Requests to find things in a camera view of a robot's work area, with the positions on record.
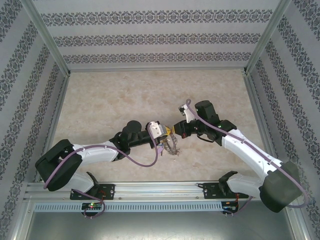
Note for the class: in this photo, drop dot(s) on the large metal keyring disc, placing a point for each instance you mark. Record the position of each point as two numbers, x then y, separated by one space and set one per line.
170 151

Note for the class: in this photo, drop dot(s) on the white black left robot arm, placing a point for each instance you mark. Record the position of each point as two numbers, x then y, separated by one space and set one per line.
95 152

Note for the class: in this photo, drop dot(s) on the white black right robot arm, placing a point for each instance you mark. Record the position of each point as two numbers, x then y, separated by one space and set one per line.
250 150

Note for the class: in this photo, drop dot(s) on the lilac key tag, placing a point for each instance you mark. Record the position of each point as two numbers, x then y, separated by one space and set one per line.
161 150

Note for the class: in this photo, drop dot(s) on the small controller board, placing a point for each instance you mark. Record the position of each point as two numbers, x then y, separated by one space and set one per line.
230 207
92 205

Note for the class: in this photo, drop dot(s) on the grey sheet metal panel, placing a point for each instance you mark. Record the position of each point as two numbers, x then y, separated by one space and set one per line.
160 227

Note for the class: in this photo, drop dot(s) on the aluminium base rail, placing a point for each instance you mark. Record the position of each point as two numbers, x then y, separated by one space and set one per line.
157 191

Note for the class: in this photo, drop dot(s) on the aluminium frame bar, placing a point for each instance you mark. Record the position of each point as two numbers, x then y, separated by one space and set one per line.
255 100
60 100
157 71

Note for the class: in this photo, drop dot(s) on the aluminium frame post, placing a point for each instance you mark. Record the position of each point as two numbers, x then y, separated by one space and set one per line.
50 40
265 40

